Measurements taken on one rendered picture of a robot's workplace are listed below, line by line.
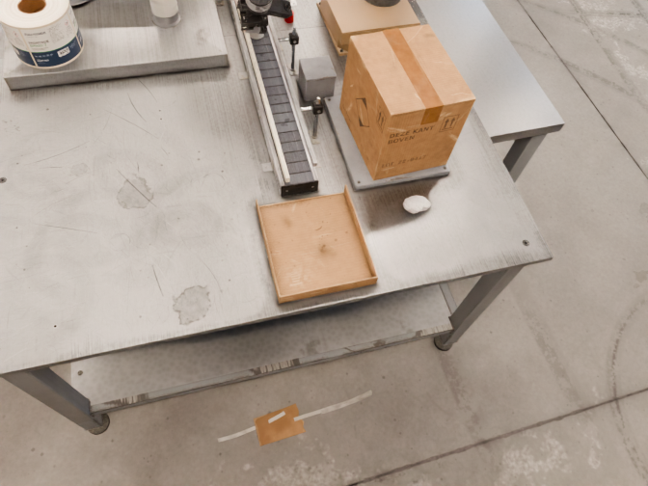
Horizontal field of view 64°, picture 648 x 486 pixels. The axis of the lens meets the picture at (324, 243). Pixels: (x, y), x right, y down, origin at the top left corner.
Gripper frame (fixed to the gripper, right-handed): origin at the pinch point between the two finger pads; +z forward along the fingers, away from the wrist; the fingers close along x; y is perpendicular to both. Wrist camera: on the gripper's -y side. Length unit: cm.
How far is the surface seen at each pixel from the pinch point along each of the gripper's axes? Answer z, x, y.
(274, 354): 20, 108, 13
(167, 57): 3.7, 4.6, 30.4
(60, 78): 5, 7, 63
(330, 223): -26, 66, -6
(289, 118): -12.3, 32.4, -2.1
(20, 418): 41, 115, 106
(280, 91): -6.6, 22.4, -1.7
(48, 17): -7, -6, 61
